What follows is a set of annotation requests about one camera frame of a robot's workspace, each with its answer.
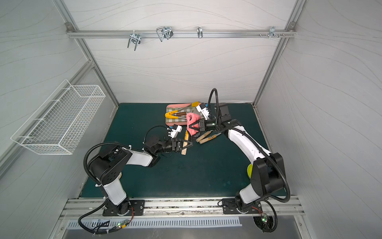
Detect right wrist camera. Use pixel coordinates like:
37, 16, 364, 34
196, 103, 211, 120

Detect small metal hook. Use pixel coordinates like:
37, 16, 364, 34
197, 26, 203, 39

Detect pink checkered tray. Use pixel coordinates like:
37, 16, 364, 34
165, 103, 203, 126

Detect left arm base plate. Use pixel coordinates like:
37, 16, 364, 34
102, 198, 145, 217

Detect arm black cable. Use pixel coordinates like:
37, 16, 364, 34
253, 199, 278, 233
78, 203, 135, 235

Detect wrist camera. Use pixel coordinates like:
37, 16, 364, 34
196, 103, 211, 120
169, 124, 183, 138

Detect white vent strip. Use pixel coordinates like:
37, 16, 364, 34
83, 217, 242, 229

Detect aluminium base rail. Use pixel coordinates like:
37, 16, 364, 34
59, 196, 305, 220

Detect metal u-bolt clamp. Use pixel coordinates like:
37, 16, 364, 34
127, 32, 141, 51
156, 26, 174, 42

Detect aluminium crossbar rail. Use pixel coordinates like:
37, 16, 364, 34
67, 28, 297, 39

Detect lime green bowl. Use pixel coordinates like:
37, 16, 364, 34
247, 164, 253, 179

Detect yellow tipped metal tongs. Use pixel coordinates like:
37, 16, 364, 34
165, 102, 200, 120

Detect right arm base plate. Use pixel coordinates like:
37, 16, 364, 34
217, 197, 263, 215

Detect metal bracket with bolts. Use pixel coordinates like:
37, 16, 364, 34
259, 27, 285, 38

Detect white wire basket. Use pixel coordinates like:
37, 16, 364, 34
11, 80, 105, 155

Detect small metal spatula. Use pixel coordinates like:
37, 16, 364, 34
174, 112, 188, 117

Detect metal U-bolt clamp left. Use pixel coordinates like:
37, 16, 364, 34
127, 32, 141, 51

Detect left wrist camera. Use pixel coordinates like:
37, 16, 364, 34
169, 124, 183, 138

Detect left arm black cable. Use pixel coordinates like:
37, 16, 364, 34
78, 203, 135, 235

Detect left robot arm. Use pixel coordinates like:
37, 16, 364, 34
83, 136, 193, 206

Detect pink rag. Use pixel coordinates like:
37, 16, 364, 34
186, 113, 201, 136

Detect metal U-bolt clamp middle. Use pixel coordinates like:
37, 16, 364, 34
156, 26, 174, 42

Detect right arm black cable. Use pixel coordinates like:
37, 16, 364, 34
253, 199, 278, 233

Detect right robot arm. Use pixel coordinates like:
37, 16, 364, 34
198, 119, 291, 211

